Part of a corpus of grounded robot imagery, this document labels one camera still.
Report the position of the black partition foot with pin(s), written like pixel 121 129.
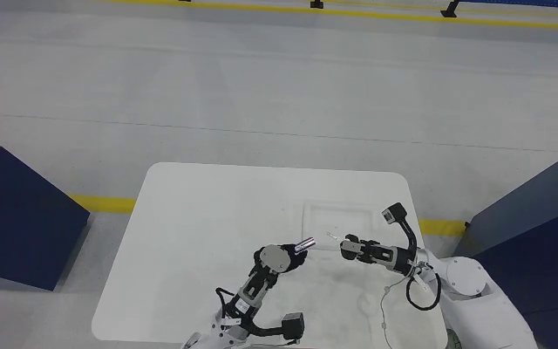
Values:
pixel 450 9
pixel 317 4

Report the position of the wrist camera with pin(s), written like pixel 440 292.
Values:
pixel 292 326
pixel 395 213

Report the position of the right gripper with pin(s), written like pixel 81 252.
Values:
pixel 390 258

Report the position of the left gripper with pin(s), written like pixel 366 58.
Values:
pixel 249 296

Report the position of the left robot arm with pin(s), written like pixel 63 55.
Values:
pixel 216 333

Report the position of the dark blue partition panel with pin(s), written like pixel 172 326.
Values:
pixel 519 257
pixel 37 220

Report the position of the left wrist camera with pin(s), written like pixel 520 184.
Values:
pixel 292 326

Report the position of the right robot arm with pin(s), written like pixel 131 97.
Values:
pixel 475 301

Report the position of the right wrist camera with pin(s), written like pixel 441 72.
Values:
pixel 395 213

